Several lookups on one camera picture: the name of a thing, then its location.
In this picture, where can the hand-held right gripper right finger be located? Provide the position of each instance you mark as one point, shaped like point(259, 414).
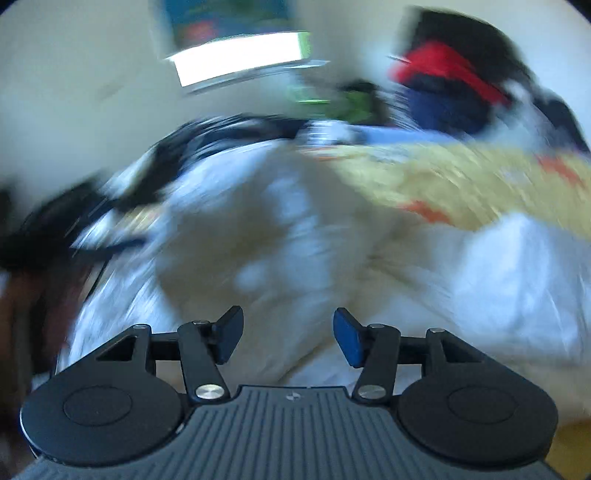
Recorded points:
point(348, 337)

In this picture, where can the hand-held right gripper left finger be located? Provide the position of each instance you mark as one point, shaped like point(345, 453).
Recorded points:
point(229, 334)

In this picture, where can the white garment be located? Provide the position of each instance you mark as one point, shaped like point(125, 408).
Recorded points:
point(286, 240)

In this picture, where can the dark striped clothes pile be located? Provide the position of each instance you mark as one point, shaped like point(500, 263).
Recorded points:
point(221, 131)

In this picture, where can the yellow floral blanket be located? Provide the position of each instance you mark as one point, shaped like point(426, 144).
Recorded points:
point(461, 180)

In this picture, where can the light blue blanket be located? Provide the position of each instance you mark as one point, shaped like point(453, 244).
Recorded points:
point(397, 135)

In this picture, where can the green plastic chair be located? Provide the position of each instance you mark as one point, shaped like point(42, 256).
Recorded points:
point(351, 104)

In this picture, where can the navy jacket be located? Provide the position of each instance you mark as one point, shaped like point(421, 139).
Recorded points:
point(443, 110)

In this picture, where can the window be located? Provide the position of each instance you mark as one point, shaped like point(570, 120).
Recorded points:
point(240, 57)

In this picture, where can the floral roller blind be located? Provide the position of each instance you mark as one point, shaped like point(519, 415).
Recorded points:
point(221, 18)

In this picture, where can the red jacket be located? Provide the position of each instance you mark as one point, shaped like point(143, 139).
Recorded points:
point(443, 64)

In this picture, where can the dark cloth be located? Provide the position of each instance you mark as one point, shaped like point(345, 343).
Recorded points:
point(565, 122)

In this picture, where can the black coat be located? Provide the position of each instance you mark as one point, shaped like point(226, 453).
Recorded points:
point(466, 32)

